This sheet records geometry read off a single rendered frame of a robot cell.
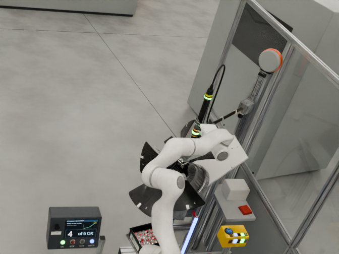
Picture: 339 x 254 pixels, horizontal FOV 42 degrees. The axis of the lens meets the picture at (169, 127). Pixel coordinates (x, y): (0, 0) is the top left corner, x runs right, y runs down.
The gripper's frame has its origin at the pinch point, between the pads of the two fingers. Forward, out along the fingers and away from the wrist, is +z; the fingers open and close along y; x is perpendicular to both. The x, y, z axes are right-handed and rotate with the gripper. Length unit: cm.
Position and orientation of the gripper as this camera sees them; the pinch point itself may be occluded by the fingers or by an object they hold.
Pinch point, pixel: (203, 121)
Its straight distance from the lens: 255.7
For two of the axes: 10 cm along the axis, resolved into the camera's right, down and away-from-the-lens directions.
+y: 9.3, 0.5, 3.6
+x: 2.5, -8.1, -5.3
